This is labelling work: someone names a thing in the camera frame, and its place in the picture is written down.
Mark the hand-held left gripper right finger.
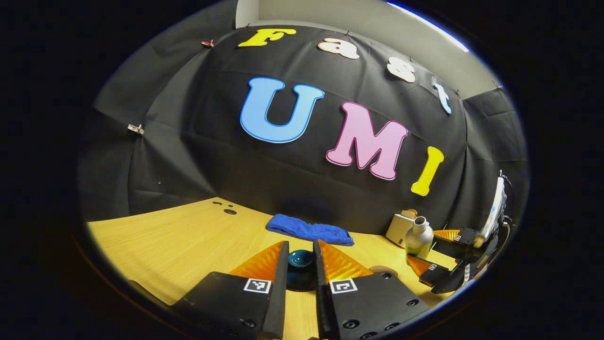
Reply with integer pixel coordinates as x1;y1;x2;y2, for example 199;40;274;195
313;239;431;340

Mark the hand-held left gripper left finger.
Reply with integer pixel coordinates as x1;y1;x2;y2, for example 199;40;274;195
171;240;290;340

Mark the teal teacup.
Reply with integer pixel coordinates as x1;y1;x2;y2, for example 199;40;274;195
286;267;318;292

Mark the silver green-label water bottle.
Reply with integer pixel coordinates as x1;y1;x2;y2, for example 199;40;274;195
405;216;434;265

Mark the teal teacup lid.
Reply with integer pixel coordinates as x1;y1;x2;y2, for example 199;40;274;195
287;249;316;271

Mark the white toaster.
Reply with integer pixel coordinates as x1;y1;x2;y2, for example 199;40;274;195
386;212;416;248

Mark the blue towel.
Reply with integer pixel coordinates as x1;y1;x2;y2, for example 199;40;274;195
266;213;355;247

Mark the black backdrop cloth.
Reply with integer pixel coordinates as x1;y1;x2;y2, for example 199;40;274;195
78;24;529;237

